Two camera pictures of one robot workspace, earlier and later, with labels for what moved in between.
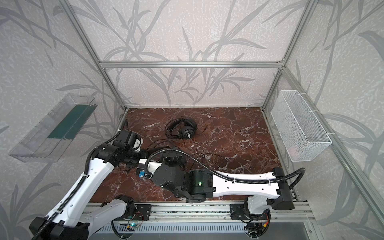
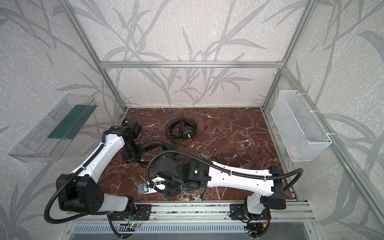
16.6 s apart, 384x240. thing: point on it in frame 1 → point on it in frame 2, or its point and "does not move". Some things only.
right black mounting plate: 237,212 does not move
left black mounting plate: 143,212 does not move
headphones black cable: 205,156 → 151,164
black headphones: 181,127 does not move
